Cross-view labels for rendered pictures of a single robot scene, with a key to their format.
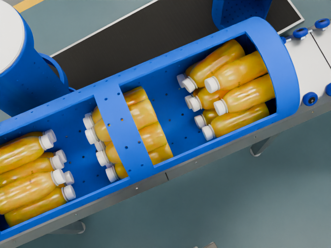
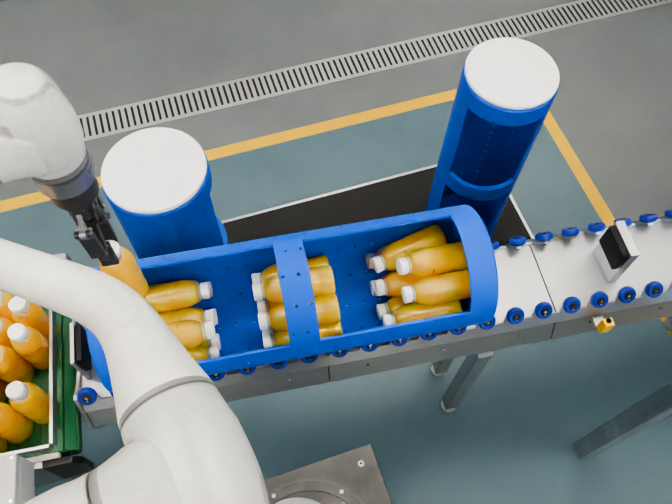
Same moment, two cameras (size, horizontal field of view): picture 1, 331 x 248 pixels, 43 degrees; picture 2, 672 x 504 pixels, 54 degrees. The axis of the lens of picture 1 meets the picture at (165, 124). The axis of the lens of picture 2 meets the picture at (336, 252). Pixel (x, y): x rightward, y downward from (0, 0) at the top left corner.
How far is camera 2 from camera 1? 0.46 m
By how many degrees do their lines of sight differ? 13
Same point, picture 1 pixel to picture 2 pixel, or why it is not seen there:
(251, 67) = (451, 256)
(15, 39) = (194, 178)
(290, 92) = (487, 288)
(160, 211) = (303, 459)
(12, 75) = (179, 216)
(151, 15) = (348, 203)
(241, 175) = (423, 434)
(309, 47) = (525, 260)
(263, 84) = (461, 277)
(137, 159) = (304, 323)
